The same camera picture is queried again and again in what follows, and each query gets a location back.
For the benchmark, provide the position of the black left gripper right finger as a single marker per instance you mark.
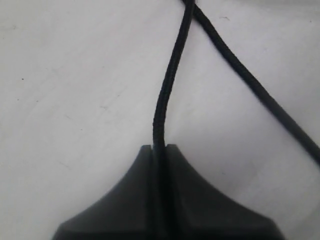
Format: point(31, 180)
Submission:
point(202, 212)

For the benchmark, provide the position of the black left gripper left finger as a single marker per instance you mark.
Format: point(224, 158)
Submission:
point(126, 212)

